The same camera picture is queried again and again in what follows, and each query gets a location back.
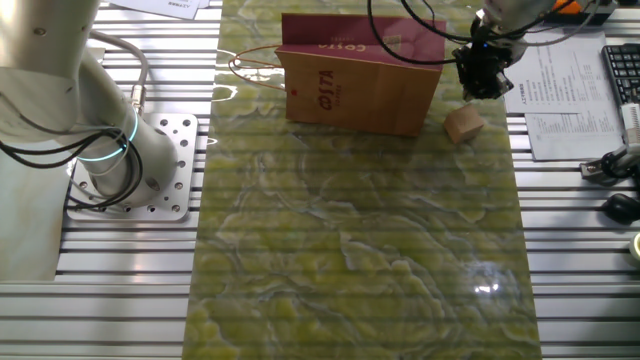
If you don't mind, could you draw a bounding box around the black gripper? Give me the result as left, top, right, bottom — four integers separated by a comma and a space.
452, 40, 515, 102

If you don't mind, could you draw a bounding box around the small wooden cube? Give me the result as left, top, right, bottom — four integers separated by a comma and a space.
442, 102, 486, 146

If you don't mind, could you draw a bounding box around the Costa kraft maroon paper bag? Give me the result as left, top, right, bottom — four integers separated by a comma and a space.
228, 12, 448, 138

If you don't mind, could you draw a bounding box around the titled instruction paper sheet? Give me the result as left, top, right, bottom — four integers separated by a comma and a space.
107, 0, 201, 21
502, 27, 622, 115

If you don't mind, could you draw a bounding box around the orange grey device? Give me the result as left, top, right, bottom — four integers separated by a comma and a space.
542, 0, 622, 26

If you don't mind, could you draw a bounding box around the black keyboard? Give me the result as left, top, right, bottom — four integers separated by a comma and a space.
601, 43, 640, 109

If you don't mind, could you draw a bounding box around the green marble pattern mat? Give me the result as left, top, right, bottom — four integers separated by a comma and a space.
180, 0, 544, 360

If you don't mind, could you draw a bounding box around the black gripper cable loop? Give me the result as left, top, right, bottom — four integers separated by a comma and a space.
366, 0, 481, 66

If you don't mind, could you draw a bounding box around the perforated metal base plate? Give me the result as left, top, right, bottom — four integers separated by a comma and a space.
66, 112, 200, 222

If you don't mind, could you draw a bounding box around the grey base cable with connector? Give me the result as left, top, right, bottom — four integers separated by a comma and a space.
89, 30, 151, 119

